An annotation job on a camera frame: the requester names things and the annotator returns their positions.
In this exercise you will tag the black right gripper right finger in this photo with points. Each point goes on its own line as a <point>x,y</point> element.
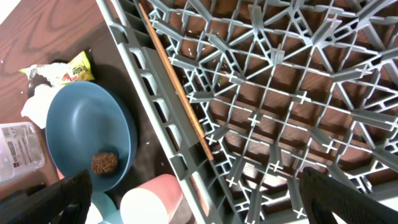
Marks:
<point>322,197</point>

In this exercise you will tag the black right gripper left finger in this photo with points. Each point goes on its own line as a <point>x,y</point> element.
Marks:
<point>66,201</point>

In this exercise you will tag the brown shiitake mushroom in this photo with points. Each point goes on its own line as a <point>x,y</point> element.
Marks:
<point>104,163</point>

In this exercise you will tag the dark blue plate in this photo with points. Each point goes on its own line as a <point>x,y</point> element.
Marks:
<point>85,119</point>

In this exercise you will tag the pink cup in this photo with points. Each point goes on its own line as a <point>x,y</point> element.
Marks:
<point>159,200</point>

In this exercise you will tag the foil snack wrapper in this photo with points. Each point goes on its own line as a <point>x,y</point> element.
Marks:
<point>60,74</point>

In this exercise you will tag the white tissue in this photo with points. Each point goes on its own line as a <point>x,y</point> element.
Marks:
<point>36,107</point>

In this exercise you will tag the grey dishwasher rack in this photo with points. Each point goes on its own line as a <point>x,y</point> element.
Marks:
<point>277,86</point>

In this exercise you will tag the orange carrot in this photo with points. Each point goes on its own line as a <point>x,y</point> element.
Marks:
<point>60,175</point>

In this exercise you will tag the clear plastic bin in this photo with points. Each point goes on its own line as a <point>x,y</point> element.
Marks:
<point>21,152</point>

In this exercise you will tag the brown serving tray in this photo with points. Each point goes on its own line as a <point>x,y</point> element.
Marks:
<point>109,71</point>

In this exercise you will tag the wooden chopstick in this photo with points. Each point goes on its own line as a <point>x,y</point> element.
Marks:
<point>178,88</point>

